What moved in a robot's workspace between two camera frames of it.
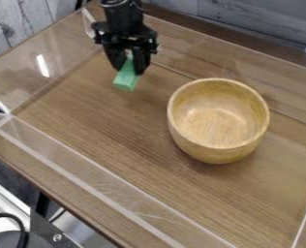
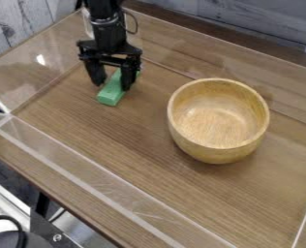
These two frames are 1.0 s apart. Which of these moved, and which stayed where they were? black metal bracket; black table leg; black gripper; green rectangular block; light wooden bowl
Moved: black gripper; green rectangular block
Stayed: black table leg; light wooden bowl; black metal bracket
